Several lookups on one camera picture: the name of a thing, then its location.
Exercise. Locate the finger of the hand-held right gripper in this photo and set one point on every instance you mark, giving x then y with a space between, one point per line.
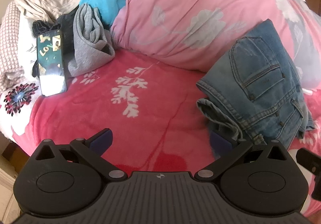
309 161

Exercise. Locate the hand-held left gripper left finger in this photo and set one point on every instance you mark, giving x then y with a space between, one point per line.
102 140

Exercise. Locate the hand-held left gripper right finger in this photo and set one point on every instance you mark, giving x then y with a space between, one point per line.
220 144

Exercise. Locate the blue denim jeans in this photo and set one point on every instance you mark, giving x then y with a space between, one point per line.
255 80

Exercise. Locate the red white floral fleece blanket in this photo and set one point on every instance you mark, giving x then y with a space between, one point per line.
160 118

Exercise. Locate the black smartphone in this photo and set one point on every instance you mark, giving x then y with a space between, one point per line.
51 63

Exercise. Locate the grey sweatshirt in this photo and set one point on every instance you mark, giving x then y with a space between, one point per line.
82 48

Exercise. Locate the white garment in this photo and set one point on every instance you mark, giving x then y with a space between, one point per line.
25 35

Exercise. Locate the pink white checked blanket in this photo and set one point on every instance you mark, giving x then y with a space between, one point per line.
8 38

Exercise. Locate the pink grey floral rolled duvet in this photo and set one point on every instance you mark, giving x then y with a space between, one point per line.
190 0

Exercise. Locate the beige striped garment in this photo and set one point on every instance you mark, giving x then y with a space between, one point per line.
37 3

